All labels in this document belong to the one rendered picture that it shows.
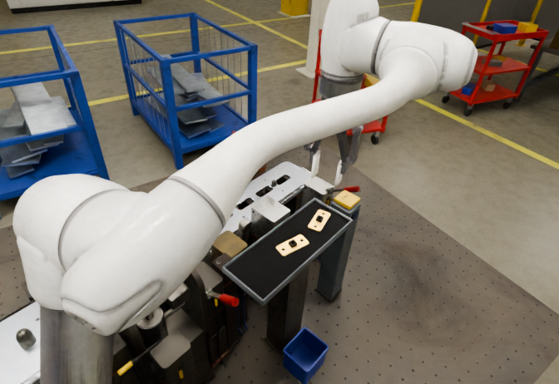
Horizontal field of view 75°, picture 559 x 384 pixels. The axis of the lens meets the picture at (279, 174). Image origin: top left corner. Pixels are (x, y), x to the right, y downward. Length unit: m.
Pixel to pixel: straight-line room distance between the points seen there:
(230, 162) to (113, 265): 0.19
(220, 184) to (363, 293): 1.09
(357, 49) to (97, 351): 0.66
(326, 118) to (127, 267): 0.34
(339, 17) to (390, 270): 1.11
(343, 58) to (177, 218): 0.46
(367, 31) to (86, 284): 0.60
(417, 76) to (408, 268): 1.09
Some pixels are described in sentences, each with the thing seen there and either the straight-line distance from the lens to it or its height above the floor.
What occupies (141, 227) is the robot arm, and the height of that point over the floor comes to 1.58.
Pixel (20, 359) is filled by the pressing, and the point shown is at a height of 1.00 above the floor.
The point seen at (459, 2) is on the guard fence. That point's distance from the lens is 6.11.
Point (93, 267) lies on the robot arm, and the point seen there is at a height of 1.56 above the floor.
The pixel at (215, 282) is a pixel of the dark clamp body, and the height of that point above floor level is 1.08.
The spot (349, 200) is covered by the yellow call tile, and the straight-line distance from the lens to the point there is 1.13.
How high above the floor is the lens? 1.87
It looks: 36 degrees down
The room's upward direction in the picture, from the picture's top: 4 degrees clockwise
